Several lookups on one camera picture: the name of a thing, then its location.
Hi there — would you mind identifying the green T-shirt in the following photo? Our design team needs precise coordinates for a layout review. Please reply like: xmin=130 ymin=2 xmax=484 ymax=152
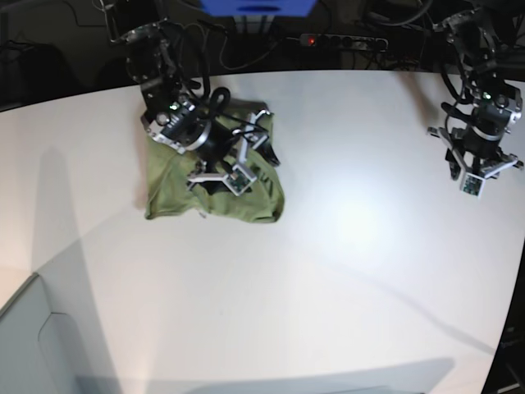
xmin=145 ymin=107 xmax=285 ymax=223

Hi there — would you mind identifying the blue box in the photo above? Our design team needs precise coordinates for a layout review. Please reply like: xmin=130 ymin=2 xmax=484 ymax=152
xmin=200 ymin=0 xmax=317 ymax=17

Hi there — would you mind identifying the grey panel at corner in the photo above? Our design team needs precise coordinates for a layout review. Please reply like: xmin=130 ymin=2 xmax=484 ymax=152
xmin=1 ymin=274 xmax=81 ymax=393

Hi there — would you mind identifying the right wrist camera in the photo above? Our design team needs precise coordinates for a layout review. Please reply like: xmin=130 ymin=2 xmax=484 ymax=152
xmin=224 ymin=165 xmax=257 ymax=196

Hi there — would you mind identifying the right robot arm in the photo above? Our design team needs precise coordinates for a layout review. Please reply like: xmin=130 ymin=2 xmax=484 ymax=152
xmin=106 ymin=14 xmax=280 ymax=196

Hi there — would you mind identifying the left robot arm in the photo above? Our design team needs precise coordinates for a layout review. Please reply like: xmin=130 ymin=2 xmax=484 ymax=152
xmin=427 ymin=7 xmax=524 ymax=195

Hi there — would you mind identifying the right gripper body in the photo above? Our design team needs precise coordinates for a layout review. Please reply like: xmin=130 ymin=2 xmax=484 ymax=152
xmin=185 ymin=108 xmax=271 ymax=190

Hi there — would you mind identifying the black power strip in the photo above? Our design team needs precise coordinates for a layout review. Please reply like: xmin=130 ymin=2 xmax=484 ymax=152
xmin=299 ymin=34 xmax=389 ymax=53

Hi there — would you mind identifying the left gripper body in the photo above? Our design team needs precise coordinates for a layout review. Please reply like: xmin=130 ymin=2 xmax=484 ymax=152
xmin=427 ymin=126 xmax=524 ymax=176

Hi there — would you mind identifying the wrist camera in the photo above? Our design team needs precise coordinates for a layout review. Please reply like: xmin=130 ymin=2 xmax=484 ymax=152
xmin=224 ymin=165 xmax=257 ymax=196
xmin=460 ymin=172 xmax=486 ymax=198

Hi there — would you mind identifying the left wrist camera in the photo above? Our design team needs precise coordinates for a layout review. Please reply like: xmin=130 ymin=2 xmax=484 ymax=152
xmin=460 ymin=172 xmax=486 ymax=198

